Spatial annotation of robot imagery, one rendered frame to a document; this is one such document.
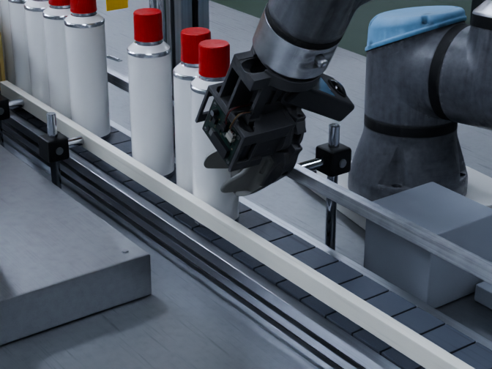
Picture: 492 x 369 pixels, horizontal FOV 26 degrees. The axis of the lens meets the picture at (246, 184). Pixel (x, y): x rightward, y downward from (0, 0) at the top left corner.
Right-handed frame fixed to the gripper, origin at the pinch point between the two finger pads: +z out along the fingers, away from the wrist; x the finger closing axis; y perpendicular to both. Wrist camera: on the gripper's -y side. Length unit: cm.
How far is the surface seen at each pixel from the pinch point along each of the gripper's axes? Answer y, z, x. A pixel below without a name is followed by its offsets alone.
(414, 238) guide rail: -2.9, -13.2, 18.9
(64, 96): 2.6, 19.2, -32.8
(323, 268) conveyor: -1.2, -1.4, 13.3
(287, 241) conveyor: -1.8, 2.1, 7.3
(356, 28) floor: -273, 225, -204
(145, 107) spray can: 2.1, 5.1, -17.0
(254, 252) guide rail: 5.0, -1.5, 9.0
